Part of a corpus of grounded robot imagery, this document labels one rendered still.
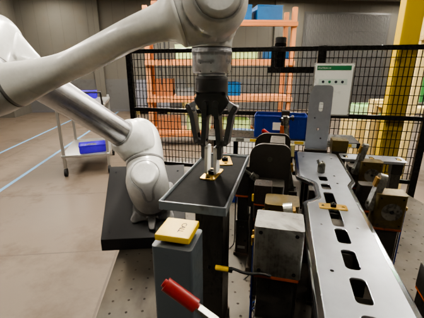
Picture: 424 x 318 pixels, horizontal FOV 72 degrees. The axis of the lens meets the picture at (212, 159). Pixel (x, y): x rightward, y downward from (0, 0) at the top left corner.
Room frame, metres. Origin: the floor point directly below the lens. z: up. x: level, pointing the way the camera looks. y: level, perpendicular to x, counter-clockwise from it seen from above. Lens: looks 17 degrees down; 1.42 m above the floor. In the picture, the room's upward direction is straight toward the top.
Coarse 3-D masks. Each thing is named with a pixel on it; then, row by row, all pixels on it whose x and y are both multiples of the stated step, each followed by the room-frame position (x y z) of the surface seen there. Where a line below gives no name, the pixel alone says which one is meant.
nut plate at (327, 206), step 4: (320, 204) 0.85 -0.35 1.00; (324, 204) 0.85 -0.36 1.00; (328, 204) 0.85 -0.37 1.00; (332, 204) 0.83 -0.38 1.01; (336, 204) 0.85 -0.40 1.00; (340, 204) 0.85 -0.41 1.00; (324, 208) 0.82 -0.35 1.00; (328, 208) 0.82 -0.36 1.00; (332, 208) 0.82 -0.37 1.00; (336, 208) 0.82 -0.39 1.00; (340, 208) 0.82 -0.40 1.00; (344, 208) 0.82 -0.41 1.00
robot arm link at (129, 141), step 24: (0, 24) 0.79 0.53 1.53; (0, 48) 0.74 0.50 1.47; (24, 48) 0.81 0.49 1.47; (48, 96) 0.87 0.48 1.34; (72, 96) 0.92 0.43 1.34; (72, 120) 0.96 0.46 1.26; (96, 120) 0.98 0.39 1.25; (120, 120) 1.08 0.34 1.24; (144, 120) 1.23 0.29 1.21; (120, 144) 1.09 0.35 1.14; (144, 144) 1.11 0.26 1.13
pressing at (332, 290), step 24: (312, 168) 1.21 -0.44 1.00; (336, 168) 1.21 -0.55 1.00; (336, 192) 0.95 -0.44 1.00; (312, 216) 0.77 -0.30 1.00; (360, 216) 0.77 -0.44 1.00; (312, 240) 0.64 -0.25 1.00; (336, 240) 0.65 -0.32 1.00; (360, 240) 0.65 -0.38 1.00; (312, 264) 0.55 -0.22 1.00; (336, 264) 0.55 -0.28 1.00; (360, 264) 0.55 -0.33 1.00; (384, 264) 0.55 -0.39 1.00; (312, 288) 0.48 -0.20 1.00; (336, 288) 0.48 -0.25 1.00; (384, 288) 0.48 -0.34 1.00; (336, 312) 0.42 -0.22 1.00; (360, 312) 0.42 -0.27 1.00; (384, 312) 0.42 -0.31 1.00; (408, 312) 0.42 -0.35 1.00
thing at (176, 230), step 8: (168, 224) 0.45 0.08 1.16; (176, 224) 0.45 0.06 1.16; (184, 224) 0.45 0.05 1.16; (192, 224) 0.45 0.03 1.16; (160, 232) 0.42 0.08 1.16; (168, 232) 0.42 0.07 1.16; (176, 232) 0.42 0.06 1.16; (184, 232) 0.42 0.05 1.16; (192, 232) 0.42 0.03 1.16; (168, 240) 0.41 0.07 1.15; (176, 240) 0.41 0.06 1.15; (184, 240) 0.41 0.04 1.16
